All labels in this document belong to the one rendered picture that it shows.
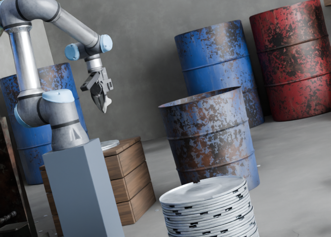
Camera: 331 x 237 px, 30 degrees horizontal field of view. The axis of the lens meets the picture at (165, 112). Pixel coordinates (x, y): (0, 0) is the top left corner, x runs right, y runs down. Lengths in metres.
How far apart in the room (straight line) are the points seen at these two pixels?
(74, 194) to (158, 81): 3.52
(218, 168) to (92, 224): 0.72
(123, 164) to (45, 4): 0.83
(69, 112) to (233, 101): 0.84
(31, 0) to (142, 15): 3.42
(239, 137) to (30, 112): 0.99
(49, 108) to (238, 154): 0.95
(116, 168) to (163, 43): 3.10
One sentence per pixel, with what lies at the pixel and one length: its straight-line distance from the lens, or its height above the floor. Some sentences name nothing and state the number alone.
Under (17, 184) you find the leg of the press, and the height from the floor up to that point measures 0.30.
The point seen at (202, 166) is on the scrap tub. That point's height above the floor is 0.17.
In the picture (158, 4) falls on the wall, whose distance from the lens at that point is 5.82.
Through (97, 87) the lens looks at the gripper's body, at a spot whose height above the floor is 0.64.
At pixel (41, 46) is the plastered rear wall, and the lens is 6.21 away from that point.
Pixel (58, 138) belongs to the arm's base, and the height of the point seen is 0.50.
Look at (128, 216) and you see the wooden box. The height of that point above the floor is 0.04.
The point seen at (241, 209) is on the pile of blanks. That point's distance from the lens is 1.97.
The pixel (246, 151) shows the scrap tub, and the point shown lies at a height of 0.19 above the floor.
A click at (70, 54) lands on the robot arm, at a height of 0.82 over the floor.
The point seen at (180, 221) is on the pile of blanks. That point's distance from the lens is 1.95.
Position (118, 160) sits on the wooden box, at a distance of 2.83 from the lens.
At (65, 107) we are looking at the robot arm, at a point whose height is 0.61.
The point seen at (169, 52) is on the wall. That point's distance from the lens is 5.80.
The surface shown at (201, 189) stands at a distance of 2.03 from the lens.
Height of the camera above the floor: 0.68
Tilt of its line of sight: 4 degrees down
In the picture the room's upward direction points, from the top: 14 degrees counter-clockwise
